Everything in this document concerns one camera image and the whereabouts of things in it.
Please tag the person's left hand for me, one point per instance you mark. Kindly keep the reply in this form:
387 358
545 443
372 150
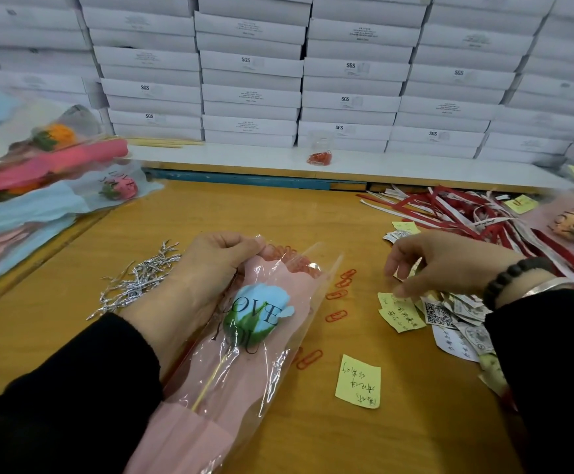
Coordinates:
183 291

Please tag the person's right hand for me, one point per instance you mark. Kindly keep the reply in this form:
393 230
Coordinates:
450 261

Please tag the pile of red ribbons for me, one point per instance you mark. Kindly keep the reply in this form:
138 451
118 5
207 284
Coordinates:
445 207

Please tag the pile of yellow white tags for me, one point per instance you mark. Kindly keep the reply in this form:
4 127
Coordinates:
415 316

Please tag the blue flower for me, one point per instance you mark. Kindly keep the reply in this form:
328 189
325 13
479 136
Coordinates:
252 340

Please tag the pile of flowers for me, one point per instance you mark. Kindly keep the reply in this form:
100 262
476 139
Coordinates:
20 197

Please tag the person's right forearm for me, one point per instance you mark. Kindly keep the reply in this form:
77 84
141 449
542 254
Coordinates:
549 385

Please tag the person's left forearm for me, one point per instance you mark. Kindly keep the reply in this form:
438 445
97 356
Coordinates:
55 400

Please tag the pile of silver twist ties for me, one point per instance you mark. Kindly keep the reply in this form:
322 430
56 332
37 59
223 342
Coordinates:
134 281

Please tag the long white board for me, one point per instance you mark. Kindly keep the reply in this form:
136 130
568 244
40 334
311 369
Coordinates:
405 168

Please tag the pile of orange paper clips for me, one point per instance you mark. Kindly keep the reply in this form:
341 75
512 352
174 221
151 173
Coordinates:
336 291

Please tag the wooden sticks bundle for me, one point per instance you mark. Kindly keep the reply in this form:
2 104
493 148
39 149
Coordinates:
164 143

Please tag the small bag of red clips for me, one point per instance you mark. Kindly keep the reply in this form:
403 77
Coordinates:
320 158

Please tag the wall of stacked white boxes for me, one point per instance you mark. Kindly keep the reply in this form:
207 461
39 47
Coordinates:
267 64

